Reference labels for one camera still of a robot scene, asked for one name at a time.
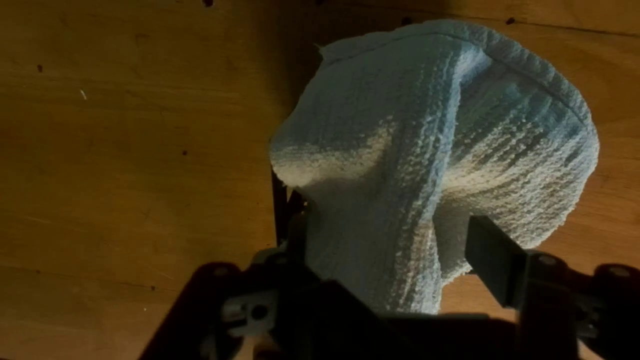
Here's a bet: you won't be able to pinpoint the white towel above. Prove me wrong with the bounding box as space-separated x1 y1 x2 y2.
268 17 601 315

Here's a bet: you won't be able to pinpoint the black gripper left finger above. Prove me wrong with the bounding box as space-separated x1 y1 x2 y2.
268 167 312 267

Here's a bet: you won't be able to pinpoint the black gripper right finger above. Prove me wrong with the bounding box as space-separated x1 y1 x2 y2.
463 211 532 309

